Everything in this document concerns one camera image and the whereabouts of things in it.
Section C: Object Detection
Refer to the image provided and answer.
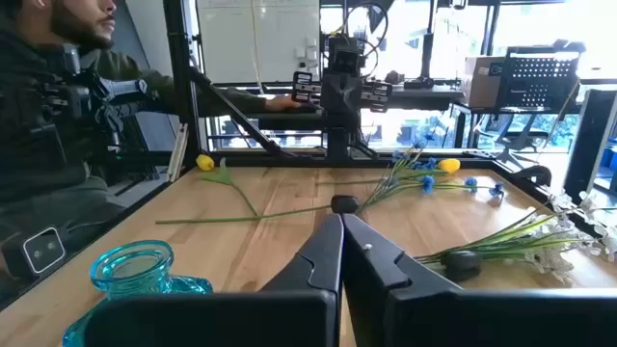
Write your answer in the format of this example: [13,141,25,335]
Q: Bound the white slats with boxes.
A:
[166,122,190,183]

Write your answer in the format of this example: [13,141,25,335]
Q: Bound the black arched bracket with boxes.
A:
[509,164,553,190]

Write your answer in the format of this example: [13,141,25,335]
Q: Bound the white board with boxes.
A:
[196,0,322,84]

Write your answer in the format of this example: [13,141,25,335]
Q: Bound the black camera with white rim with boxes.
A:
[21,226,67,276]

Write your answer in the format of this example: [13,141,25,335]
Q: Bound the green flower stem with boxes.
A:
[315,157,462,188]

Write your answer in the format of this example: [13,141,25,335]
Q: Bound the black artificial tulip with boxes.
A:
[441,249,484,283]
[154,194,361,226]

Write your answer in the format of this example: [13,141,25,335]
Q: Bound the blue artificial flower spray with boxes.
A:
[359,134,506,216]

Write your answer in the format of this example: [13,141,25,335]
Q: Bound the cardboard box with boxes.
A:
[461,56,506,110]

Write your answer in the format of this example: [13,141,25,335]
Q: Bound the black clamp tool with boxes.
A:
[403,75,436,91]

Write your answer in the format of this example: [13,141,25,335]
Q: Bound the white artificial flower spray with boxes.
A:
[416,189,617,286]

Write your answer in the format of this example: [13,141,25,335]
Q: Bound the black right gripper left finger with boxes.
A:
[84,214,345,347]

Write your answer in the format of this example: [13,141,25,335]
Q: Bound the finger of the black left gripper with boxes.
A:
[321,85,345,120]
[343,86,362,120]

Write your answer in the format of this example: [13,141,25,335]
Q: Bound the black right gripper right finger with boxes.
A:
[342,213,617,347]

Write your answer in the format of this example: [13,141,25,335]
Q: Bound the person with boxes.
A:
[0,0,303,309]

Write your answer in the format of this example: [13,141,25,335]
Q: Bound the yellow artificial tulip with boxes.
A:
[195,153,262,219]

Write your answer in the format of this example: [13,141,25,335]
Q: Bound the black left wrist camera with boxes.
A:
[330,36,361,73]

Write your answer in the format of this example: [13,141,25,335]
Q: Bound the grey office desk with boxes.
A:
[211,81,467,134]

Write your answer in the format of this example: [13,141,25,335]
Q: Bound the dark office chair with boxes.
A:
[474,113,550,170]

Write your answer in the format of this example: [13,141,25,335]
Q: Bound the blue glass vase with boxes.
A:
[61,239,215,347]

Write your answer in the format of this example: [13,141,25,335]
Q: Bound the black aluminium table frame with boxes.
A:
[0,0,579,312]

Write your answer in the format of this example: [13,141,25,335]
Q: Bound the black perforated rack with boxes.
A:
[496,40,587,115]

